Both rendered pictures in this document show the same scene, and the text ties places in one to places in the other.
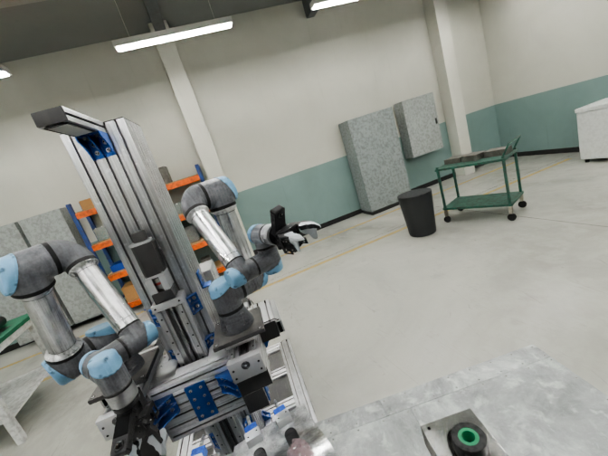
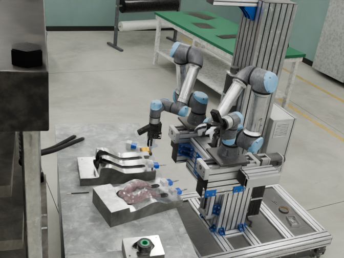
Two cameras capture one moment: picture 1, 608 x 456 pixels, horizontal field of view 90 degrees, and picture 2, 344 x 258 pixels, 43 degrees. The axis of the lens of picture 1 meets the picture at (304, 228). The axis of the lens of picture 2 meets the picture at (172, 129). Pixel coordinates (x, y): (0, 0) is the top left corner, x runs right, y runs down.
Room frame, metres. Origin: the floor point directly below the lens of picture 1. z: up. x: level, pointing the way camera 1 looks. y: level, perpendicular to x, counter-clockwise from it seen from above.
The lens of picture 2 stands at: (0.15, -1.92, 2.47)
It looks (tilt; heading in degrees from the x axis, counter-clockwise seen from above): 27 degrees down; 73
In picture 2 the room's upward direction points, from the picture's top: 8 degrees clockwise
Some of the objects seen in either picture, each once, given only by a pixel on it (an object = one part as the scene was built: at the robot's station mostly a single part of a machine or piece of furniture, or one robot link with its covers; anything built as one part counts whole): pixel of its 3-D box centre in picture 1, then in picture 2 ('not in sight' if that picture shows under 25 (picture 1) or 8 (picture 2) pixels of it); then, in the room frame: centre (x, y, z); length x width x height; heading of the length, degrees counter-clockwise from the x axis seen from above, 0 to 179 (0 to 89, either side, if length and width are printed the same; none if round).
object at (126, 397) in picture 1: (121, 394); (154, 119); (0.78, 0.64, 1.19); 0.08 x 0.08 x 0.05
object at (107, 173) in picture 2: not in sight; (115, 165); (0.53, 0.59, 0.87); 0.50 x 0.26 x 0.14; 2
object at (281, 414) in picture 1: (280, 412); (178, 191); (0.90, 0.28, 0.86); 0.13 x 0.05 x 0.05; 19
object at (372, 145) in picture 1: (375, 163); not in sight; (6.41, -1.86, 0.98); 1.00 x 0.47 x 1.95; 103
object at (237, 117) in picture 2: (261, 234); (233, 120); (1.12, 0.16, 1.43); 0.11 x 0.08 x 0.09; 35
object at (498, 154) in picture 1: (479, 182); not in sight; (4.19, -2.58, 0.50); 0.98 x 0.55 x 1.01; 38
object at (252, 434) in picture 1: (251, 429); (169, 182); (0.87, 0.38, 0.86); 0.13 x 0.05 x 0.05; 19
